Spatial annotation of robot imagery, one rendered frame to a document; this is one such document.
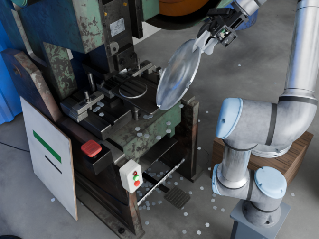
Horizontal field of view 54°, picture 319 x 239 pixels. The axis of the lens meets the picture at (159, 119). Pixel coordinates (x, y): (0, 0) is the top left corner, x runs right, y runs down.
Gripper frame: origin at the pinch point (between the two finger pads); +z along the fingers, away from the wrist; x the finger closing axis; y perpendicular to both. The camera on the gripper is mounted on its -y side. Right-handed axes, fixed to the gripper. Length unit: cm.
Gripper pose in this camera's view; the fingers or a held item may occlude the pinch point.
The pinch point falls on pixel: (195, 49)
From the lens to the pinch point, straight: 115.4
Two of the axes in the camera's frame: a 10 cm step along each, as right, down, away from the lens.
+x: 7.3, 4.0, 5.5
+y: 1.6, 6.8, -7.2
